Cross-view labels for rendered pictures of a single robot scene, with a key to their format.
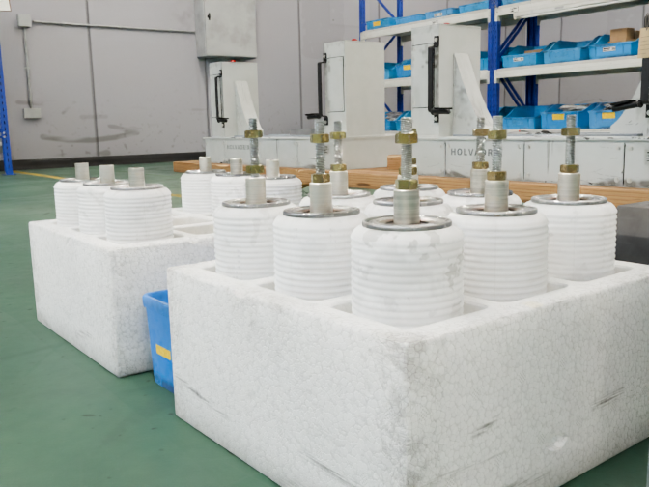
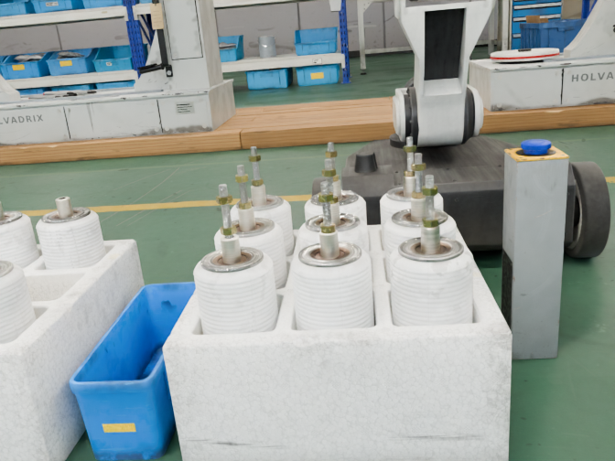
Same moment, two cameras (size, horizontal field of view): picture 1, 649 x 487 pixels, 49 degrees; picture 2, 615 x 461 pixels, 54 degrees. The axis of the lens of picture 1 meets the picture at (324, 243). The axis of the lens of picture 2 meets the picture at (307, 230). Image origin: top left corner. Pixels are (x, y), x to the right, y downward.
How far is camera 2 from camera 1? 0.59 m
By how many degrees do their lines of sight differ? 46
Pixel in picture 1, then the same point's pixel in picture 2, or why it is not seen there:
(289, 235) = (339, 283)
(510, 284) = not seen: hidden behind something
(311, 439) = (406, 423)
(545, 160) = (88, 121)
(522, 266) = not seen: hidden behind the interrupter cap
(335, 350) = (437, 355)
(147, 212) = (18, 296)
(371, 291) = (443, 305)
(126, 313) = (45, 411)
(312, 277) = (359, 308)
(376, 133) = not seen: outside the picture
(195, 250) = (71, 316)
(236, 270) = (250, 324)
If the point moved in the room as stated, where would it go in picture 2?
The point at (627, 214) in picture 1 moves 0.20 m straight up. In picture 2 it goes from (351, 182) to (345, 81)
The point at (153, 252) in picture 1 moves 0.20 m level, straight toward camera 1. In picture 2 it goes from (48, 337) to (172, 366)
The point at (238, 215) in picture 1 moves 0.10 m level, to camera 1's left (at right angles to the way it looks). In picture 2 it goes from (249, 277) to (178, 311)
